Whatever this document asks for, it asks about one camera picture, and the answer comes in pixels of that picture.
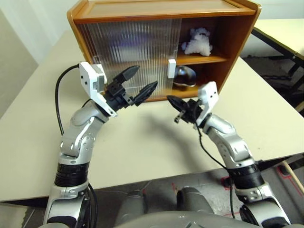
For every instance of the silver robot torso shell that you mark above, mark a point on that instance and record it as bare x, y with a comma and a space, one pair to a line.
185, 219

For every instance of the white red green plush toy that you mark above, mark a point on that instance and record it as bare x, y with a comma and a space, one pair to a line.
198, 44

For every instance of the brown wooden cabinet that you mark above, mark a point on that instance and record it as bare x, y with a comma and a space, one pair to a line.
154, 7

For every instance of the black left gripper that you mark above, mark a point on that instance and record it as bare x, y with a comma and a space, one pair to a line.
116, 95

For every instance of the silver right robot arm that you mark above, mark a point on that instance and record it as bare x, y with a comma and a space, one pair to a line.
228, 140

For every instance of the ribbed translucent sliding door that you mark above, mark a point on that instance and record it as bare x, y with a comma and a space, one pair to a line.
161, 47
83, 33

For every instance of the black metal table frame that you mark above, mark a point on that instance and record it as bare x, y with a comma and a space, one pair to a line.
270, 164

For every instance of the white bowl with red-green item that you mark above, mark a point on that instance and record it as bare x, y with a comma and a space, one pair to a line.
184, 76

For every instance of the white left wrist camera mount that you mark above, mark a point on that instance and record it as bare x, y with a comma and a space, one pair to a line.
86, 80

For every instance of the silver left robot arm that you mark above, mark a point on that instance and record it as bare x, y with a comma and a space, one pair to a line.
80, 133

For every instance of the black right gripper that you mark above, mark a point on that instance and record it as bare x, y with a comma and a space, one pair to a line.
191, 111

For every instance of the beige side table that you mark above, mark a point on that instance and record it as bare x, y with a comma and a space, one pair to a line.
280, 28

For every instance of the pale wooden stick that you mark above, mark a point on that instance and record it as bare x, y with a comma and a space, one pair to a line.
293, 175

